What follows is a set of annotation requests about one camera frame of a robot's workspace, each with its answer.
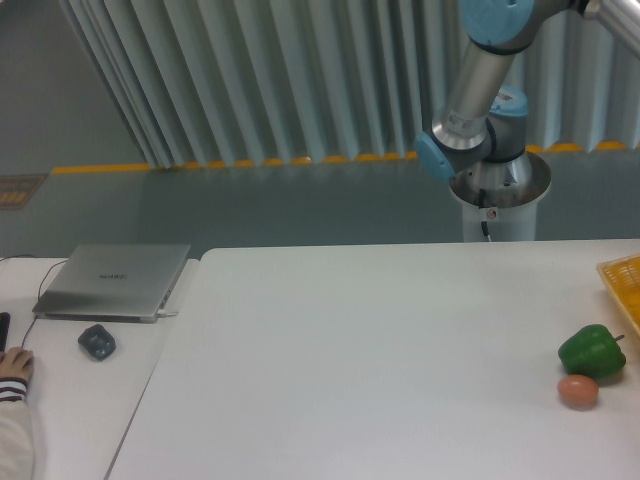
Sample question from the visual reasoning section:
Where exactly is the person's hand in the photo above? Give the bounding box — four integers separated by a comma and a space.
0, 347, 34, 383

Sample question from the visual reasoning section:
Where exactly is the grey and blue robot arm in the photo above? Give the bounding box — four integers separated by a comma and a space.
415, 1, 639, 181

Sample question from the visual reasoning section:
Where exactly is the white sleeved forearm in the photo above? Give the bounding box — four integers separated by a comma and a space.
1, 377, 35, 479

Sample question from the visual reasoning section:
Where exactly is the green bell pepper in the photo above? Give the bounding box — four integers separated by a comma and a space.
558, 324, 626, 379

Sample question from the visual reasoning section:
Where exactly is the black phone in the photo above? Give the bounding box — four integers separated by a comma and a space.
0, 312, 11, 352

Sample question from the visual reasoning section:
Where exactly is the silver closed laptop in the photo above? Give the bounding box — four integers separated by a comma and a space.
33, 244, 190, 323

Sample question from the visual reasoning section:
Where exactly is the brown egg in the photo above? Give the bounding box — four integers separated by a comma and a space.
557, 375, 599, 407

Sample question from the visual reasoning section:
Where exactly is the yellow plastic basket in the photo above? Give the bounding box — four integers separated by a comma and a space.
596, 254, 640, 334

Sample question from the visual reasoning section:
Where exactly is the grey laptop cable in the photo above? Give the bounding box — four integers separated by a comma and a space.
0, 253, 69, 351

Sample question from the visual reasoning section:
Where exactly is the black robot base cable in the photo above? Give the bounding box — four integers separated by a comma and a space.
477, 187, 494, 243

